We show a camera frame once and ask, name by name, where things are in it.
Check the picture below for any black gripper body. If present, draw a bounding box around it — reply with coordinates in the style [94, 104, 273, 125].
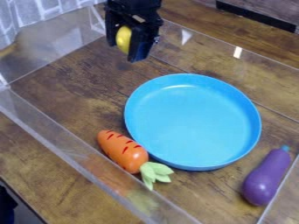
[105, 0, 165, 27]

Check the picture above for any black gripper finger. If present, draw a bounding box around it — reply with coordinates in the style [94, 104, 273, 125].
[127, 24, 161, 63]
[106, 10, 123, 46]

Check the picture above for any yellow toy lemon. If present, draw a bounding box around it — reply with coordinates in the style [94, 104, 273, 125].
[117, 26, 133, 53]

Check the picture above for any blue round plastic tray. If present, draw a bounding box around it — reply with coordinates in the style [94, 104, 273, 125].
[125, 73, 262, 171]

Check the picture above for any orange toy carrot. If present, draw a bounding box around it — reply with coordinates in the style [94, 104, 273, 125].
[98, 130, 174, 190]

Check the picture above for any purple toy eggplant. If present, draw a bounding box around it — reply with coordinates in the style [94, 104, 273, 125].
[242, 145, 292, 206]

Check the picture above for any dark object at table edge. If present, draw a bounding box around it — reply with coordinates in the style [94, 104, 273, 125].
[0, 185, 18, 224]

